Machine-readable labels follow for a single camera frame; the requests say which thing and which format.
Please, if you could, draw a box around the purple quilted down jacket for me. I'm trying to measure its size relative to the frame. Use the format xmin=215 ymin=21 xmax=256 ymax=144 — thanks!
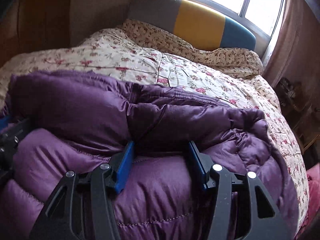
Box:
xmin=1 ymin=71 xmax=299 ymax=239

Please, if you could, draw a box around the pink quilted blanket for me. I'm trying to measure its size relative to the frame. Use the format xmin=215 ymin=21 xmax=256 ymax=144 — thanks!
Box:
xmin=297 ymin=163 xmax=319 ymax=236

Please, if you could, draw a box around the wooden wardrobe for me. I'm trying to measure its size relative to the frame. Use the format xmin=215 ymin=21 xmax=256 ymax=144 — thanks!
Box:
xmin=1 ymin=0 xmax=71 ymax=64

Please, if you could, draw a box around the cluttered wooden side shelf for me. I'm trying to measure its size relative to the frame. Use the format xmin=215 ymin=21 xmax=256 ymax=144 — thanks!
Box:
xmin=275 ymin=77 xmax=319 ymax=153

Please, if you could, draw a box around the large-flower floral quilt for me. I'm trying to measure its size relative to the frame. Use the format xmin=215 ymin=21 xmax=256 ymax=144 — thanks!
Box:
xmin=0 ymin=27 xmax=311 ymax=221

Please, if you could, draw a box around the small-flower floral duvet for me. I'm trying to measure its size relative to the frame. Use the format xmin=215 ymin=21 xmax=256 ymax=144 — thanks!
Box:
xmin=121 ymin=19 xmax=263 ymax=79

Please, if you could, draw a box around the pink curtain right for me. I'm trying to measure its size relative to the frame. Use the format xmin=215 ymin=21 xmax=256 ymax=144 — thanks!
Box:
xmin=263 ymin=0 xmax=319 ymax=90

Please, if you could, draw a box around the grey yellow blue headboard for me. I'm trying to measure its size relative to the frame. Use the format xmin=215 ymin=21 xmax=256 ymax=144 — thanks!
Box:
xmin=128 ymin=0 xmax=256 ymax=51

